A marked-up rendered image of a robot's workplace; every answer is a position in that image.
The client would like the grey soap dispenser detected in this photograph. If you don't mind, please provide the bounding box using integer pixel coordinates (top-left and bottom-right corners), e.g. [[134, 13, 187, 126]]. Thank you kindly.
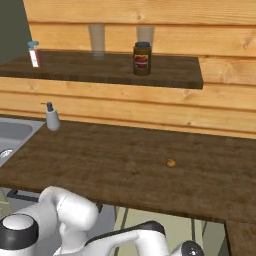
[[40, 101, 61, 132]]

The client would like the dark drawer handle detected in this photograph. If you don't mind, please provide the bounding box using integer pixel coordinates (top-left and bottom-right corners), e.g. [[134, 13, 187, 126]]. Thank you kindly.
[[6, 188, 41, 203]]

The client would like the blue-capped spice bottle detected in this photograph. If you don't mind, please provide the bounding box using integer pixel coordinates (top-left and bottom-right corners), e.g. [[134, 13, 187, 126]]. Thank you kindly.
[[26, 40, 42, 69]]

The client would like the clear drinking glass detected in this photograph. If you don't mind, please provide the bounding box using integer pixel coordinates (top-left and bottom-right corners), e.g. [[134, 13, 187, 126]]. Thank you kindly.
[[136, 25, 156, 50], [87, 23, 106, 58]]

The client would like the dark jar with red label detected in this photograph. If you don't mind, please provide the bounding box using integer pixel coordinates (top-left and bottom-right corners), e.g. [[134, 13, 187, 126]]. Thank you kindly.
[[132, 41, 153, 77]]

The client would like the steel sink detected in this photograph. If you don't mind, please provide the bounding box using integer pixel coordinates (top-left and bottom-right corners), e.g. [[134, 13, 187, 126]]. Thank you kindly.
[[0, 116, 46, 168]]

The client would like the dark wooden wall shelf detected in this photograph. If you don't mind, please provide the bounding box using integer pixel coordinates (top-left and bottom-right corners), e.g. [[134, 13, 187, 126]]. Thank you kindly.
[[0, 49, 204, 90]]

